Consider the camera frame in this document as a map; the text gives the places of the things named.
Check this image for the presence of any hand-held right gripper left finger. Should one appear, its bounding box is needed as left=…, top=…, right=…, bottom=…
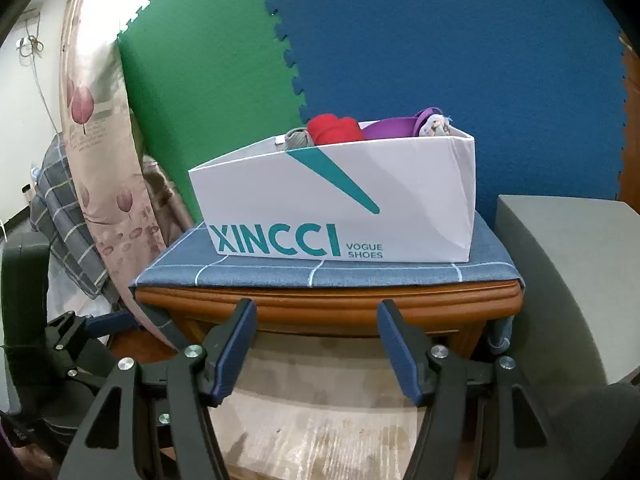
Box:
left=59, top=298, right=258, bottom=480

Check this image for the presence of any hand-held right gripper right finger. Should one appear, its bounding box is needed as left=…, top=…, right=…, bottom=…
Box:
left=377, top=299, right=588, bottom=480

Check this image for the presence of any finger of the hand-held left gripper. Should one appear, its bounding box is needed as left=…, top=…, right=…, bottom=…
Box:
left=55, top=342, right=121, bottom=392
left=47, top=311, right=142, bottom=357

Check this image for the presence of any white cardboard box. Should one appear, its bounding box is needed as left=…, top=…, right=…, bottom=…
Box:
left=188, top=120, right=476, bottom=263

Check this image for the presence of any grey underwear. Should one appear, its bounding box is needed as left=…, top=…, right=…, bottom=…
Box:
left=284, top=127, right=316, bottom=152

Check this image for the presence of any purple bra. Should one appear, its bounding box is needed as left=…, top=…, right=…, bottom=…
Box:
left=361, top=106, right=441, bottom=142

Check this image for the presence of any white floral underwear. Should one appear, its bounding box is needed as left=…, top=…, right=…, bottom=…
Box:
left=419, top=114, right=453, bottom=138

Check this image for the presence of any red underwear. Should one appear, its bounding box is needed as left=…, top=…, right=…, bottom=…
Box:
left=306, top=114, right=363, bottom=148

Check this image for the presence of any white bedsheet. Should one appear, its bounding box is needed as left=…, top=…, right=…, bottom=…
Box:
left=47, top=280, right=108, bottom=321

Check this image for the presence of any grey checked blanket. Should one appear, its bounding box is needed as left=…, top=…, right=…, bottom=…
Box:
left=30, top=132, right=113, bottom=301

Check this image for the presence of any wooden nightstand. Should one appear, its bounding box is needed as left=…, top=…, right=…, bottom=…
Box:
left=135, top=280, right=525, bottom=361

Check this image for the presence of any blue checked cloth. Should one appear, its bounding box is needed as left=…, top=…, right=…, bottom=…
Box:
left=129, top=210, right=523, bottom=291

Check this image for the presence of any beige floral curtain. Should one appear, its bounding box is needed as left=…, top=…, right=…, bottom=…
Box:
left=59, top=0, right=198, bottom=321

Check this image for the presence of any green foam mat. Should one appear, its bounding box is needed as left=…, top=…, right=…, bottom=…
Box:
left=117, top=0, right=307, bottom=241

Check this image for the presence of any blue foam mat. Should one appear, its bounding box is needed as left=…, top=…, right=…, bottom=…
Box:
left=245, top=0, right=631, bottom=211

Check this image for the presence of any brown foam mat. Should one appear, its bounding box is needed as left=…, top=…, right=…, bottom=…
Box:
left=617, top=30, right=640, bottom=201

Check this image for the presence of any white wall cable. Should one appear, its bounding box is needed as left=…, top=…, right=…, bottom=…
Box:
left=17, top=7, right=66, bottom=136

